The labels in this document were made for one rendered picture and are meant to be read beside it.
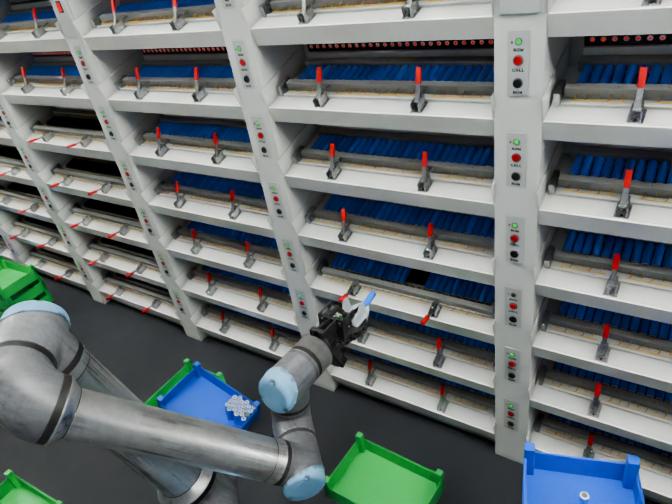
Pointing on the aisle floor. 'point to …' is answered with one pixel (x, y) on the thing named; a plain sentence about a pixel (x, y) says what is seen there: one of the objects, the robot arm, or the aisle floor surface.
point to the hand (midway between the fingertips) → (361, 310)
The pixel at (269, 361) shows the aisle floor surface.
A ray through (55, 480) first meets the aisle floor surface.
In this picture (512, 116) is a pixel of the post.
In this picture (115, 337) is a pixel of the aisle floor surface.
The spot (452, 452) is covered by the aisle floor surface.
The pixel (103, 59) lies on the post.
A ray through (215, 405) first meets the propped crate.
